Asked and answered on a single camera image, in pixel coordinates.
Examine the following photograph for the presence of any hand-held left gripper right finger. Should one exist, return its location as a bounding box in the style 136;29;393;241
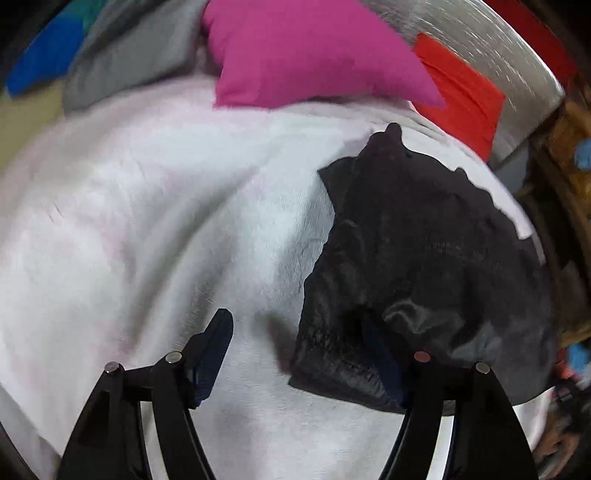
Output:
362;314;540;480

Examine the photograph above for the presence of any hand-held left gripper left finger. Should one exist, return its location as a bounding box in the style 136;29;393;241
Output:
58;308;234;480

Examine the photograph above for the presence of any black quilted jacket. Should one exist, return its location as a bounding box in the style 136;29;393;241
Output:
288;122;559;414

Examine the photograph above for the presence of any white fleece blanket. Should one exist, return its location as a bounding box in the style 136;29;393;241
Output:
0;74;548;480

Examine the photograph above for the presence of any wooden shelf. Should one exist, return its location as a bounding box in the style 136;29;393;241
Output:
515;99;591;352

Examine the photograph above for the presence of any red pillow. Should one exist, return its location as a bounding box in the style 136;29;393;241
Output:
411;33;507;162

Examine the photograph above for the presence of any grey cloth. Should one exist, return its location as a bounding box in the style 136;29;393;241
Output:
62;0;213;112

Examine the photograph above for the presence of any pink pillow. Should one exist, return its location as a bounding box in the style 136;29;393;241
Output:
201;0;447;110

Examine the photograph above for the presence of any silver insulation mat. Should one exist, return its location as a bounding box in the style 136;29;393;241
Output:
365;0;568;169

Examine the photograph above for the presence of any red cloth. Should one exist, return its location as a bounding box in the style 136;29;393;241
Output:
487;0;580;86

